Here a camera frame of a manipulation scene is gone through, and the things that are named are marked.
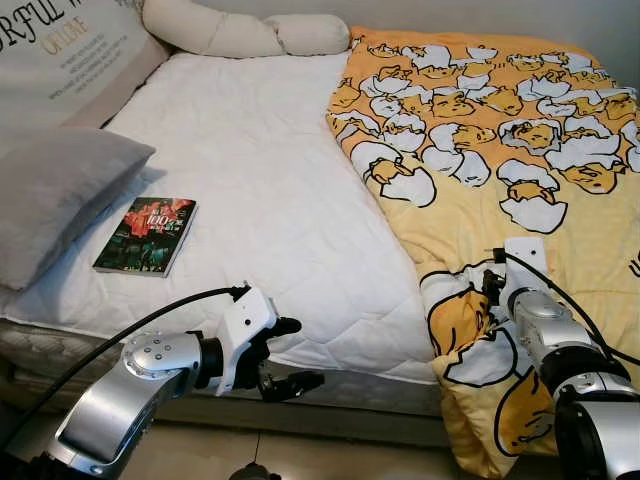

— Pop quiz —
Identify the dark green red book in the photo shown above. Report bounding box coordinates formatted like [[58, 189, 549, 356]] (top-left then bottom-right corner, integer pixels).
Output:
[[92, 196, 198, 278]]

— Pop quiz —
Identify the grey rectangular pillow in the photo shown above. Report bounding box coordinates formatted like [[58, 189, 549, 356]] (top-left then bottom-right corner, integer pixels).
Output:
[[0, 125, 156, 291]]

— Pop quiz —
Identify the grey quilted mattress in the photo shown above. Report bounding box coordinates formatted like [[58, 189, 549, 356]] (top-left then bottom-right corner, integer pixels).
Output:
[[0, 320, 441, 416]]

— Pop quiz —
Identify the white quilted mattress pad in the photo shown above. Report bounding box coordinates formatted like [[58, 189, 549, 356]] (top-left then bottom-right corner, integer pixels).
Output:
[[0, 50, 441, 386]]

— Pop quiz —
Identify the yellow cartoon egg print blanket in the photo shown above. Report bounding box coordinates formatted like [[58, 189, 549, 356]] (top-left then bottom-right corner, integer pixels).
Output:
[[326, 25, 640, 479]]

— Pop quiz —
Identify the beige knotted bolster pillow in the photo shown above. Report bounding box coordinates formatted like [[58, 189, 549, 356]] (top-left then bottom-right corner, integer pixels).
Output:
[[142, 0, 351, 59]]

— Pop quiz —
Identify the grey lettered headboard cushion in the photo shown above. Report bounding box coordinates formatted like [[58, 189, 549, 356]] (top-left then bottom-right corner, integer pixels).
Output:
[[0, 0, 169, 131]]

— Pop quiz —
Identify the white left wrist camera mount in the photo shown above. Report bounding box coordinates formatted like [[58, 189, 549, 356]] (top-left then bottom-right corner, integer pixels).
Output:
[[212, 288, 279, 393]]

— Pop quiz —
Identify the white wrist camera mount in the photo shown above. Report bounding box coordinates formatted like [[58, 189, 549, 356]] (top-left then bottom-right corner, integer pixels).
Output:
[[212, 288, 279, 393], [503, 236, 549, 301]]

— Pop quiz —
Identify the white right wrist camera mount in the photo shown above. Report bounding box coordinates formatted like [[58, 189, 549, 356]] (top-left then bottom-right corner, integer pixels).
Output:
[[503, 236, 549, 301]]

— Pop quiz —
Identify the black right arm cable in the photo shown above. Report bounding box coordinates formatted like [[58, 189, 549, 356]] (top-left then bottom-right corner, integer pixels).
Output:
[[492, 250, 640, 366]]

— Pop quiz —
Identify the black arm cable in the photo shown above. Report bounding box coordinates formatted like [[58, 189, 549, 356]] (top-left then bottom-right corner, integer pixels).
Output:
[[492, 250, 640, 366], [0, 285, 251, 451]]

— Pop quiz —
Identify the grey bed frame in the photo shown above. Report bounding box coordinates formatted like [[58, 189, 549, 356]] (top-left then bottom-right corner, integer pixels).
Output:
[[185, 390, 451, 448]]

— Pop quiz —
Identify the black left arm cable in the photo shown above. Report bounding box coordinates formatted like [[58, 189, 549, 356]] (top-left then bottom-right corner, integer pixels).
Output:
[[0, 285, 251, 451]]

